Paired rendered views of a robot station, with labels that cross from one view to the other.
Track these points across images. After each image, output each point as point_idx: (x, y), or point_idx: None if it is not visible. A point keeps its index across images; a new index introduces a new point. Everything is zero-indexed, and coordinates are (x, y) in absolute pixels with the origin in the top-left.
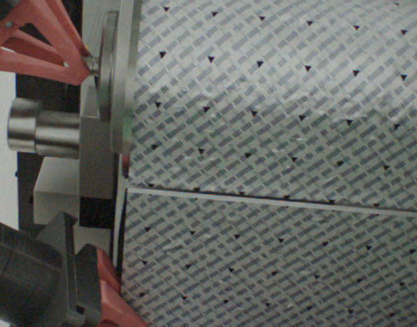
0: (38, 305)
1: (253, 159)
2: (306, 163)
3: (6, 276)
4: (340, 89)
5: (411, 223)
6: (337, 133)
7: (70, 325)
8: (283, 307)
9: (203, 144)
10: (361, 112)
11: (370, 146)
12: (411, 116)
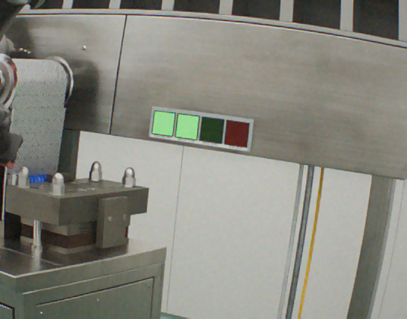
0: (10, 140)
1: (30, 96)
2: (38, 96)
3: (7, 131)
4: (42, 74)
5: (55, 110)
6: (42, 86)
7: (22, 140)
8: (34, 146)
9: (23, 93)
10: (45, 80)
11: (47, 89)
12: (52, 80)
